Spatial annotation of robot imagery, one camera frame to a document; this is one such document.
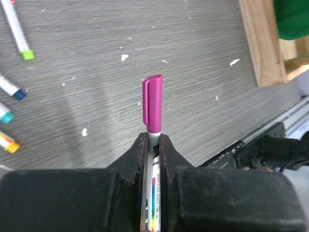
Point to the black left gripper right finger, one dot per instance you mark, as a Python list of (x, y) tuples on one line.
[(196, 199)]

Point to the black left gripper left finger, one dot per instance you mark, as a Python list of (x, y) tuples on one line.
[(76, 200)]

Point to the magenta capped white marker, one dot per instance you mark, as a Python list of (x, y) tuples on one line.
[(152, 118)]

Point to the green capped white marker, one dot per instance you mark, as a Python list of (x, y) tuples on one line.
[(16, 29)]

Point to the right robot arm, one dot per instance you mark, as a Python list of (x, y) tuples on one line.
[(272, 151)]

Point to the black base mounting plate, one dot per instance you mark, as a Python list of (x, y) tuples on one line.
[(224, 158)]

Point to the yellow ended white marker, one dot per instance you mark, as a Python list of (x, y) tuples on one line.
[(8, 143)]

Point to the teal ended white marker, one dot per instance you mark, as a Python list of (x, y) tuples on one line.
[(6, 115)]

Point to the blue ended white marker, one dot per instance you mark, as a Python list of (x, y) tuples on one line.
[(11, 89)]

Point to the green tank top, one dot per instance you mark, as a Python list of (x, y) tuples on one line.
[(292, 18)]

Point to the wooden clothes rack frame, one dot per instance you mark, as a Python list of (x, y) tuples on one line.
[(275, 61)]

